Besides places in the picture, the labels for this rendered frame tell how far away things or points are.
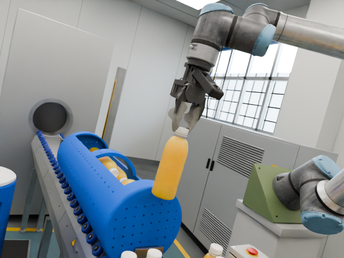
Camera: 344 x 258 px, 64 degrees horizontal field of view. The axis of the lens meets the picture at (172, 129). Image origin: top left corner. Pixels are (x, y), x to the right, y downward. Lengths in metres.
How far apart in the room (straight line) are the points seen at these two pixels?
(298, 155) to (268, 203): 1.09
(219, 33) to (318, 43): 0.32
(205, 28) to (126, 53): 5.34
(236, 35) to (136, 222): 0.64
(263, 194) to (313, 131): 2.24
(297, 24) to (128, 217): 0.78
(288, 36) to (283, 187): 0.76
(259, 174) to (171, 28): 5.39
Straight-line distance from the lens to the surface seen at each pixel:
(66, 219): 1.38
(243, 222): 1.54
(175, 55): 6.52
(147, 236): 0.97
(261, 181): 1.43
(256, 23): 0.84
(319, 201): 1.23
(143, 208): 0.91
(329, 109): 3.58
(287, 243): 1.44
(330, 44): 0.98
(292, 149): 2.44
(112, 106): 2.29
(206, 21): 0.83
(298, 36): 0.96
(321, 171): 1.35
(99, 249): 1.04
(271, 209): 1.39
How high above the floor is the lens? 1.50
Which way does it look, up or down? 5 degrees down
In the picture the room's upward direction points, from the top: 14 degrees clockwise
